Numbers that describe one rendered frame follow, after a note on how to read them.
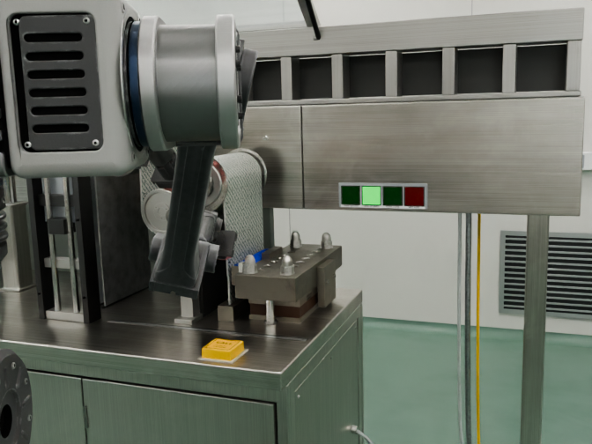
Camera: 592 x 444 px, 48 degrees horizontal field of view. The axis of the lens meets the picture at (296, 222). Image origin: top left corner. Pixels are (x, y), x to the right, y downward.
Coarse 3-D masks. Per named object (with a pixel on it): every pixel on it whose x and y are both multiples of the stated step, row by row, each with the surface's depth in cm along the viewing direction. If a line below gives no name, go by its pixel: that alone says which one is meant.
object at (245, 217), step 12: (228, 204) 167; (240, 204) 174; (252, 204) 181; (228, 216) 167; (240, 216) 174; (252, 216) 181; (228, 228) 167; (240, 228) 174; (252, 228) 181; (240, 240) 175; (252, 240) 182; (240, 252) 175; (252, 252) 182; (228, 264) 168
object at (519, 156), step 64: (256, 128) 194; (320, 128) 187; (384, 128) 181; (448, 128) 175; (512, 128) 169; (576, 128) 164; (320, 192) 190; (448, 192) 178; (512, 192) 172; (576, 192) 167
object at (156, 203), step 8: (152, 192) 171; (160, 192) 171; (168, 192) 169; (144, 200) 172; (152, 200) 172; (160, 200) 171; (168, 200) 170; (144, 208) 173; (152, 208) 172; (160, 208) 171; (168, 208) 170; (144, 216) 173; (152, 216) 173; (160, 216) 172; (152, 224) 173; (160, 224) 172; (160, 232) 172
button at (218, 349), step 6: (216, 342) 146; (222, 342) 146; (228, 342) 146; (234, 342) 145; (240, 342) 146; (204, 348) 142; (210, 348) 142; (216, 348) 142; (222, 348) 142; (228, 348) 142; (234, 348) 142; (240, 348) 145; (204, 354) 142; (210, 354) 142; (216, 354) 141; (222, 354) 141; (228, 354) 140; (234, 354) 142; (228, 360) 140
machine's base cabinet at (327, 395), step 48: (336, 336) 170; (48, 384) 160; (96, 384) 154; (144, 384) 150; (192, 384) 145; (288, 384) 138; (336, 384) 173; (48, 432) 162; (96, 432) 157; (144, 432) 152; (192, 432) 147; (240, 432) 143; (288, 432) 139; (336, 432) 174
